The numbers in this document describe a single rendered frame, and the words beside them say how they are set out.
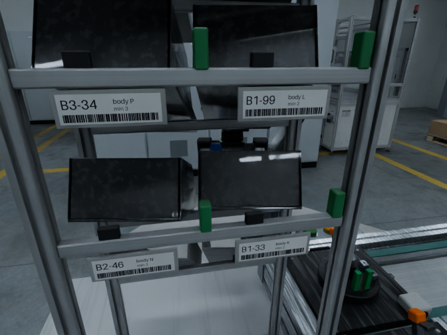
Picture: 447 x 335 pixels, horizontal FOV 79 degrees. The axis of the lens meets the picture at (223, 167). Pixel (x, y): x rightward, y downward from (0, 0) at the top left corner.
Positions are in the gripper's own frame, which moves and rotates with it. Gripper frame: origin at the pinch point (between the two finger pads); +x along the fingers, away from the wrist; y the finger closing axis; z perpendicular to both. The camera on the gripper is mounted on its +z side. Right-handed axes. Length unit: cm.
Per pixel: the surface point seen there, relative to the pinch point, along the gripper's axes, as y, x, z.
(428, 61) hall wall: 652, -793, -344
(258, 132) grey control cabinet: 44, -236, -181
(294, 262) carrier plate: 16.7, 17.0, -21.8
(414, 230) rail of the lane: 60, 3, -30
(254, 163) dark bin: 1.6, 25.1, 24.6
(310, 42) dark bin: 6.8, 20.2, 37.6
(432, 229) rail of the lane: 67, 2, -30
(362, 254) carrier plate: 36.5, 14.3, -23.1
